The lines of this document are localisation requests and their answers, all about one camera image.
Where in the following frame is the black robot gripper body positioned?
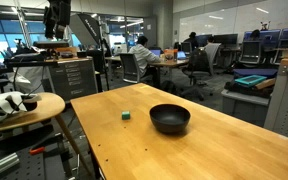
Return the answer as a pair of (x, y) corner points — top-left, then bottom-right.
(43, 0), (71, 39)

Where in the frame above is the small green block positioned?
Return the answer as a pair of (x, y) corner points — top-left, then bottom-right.
(122, 111), (130, 120)

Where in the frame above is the black bowl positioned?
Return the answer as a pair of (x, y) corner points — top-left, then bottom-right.
(149, 104), (191, 134)

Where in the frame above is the black photo softbox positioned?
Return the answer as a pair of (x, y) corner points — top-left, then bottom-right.
(69, 13), (101, 46)

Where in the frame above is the grey drawer cabinet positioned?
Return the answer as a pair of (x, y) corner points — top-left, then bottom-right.
(48, 58), (98, 102)

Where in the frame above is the grey office chair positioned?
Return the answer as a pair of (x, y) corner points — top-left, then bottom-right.
(120, 53), (140, 83)

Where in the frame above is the round wooden side table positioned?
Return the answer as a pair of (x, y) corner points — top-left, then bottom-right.
(0, 92), (92, 177)

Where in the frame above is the open laptop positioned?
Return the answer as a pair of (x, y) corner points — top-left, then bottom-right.
(150, 50), (161, 57)

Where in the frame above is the white and black cloth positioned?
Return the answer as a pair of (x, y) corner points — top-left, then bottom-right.
(0, 91), (42, 122)

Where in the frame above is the seated person in white shirt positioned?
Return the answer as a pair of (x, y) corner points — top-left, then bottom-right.
(129, 36), (161, 87)

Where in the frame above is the orange box on desk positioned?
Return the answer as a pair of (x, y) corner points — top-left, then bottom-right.
(164, 49), (178, 61)

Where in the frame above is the wooden office desk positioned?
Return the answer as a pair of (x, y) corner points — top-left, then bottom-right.
(106, 54), (188, 83)

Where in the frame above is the black office chair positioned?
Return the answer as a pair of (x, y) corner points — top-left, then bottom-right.
(180, 43), (220, 101)

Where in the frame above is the aluminium extrusion bar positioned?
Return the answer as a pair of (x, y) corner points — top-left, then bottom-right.
(0, 153), (19, 174)

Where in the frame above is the teal tray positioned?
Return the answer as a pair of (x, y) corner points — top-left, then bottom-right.
(235, 75), (266, 87)

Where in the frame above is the grey storage bin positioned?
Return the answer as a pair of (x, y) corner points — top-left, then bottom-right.
(221, 89), (269, 127)

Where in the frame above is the orange handled tool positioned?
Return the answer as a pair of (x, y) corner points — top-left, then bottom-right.
(29, 147), (45, 155)

